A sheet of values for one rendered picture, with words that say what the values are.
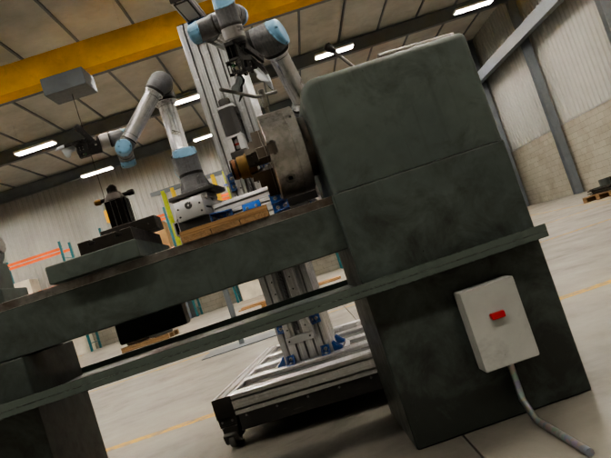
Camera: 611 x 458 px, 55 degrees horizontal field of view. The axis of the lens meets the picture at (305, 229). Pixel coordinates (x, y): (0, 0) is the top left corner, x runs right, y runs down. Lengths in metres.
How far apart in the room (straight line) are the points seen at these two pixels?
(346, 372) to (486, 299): 0.89
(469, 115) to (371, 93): 0.33
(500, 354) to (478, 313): 0.14
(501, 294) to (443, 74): 0.74
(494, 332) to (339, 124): 0.82
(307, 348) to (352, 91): 1.41
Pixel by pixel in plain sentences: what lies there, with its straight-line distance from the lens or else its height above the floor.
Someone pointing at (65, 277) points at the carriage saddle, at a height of 0.87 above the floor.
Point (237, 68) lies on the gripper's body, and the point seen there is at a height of 1.38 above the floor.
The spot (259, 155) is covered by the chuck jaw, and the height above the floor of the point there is 1.07.
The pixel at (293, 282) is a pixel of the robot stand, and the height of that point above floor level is 0.61.
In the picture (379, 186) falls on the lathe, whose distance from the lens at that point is 1.93.
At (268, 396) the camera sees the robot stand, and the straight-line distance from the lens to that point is 2.66.
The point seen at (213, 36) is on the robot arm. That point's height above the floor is 1.56.
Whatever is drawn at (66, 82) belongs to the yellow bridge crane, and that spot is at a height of 5.73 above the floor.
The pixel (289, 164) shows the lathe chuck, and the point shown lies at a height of 1.01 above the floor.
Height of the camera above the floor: 0.68
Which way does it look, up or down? 3 degrees up
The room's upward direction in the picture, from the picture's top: 18 degrees counter-clockwise
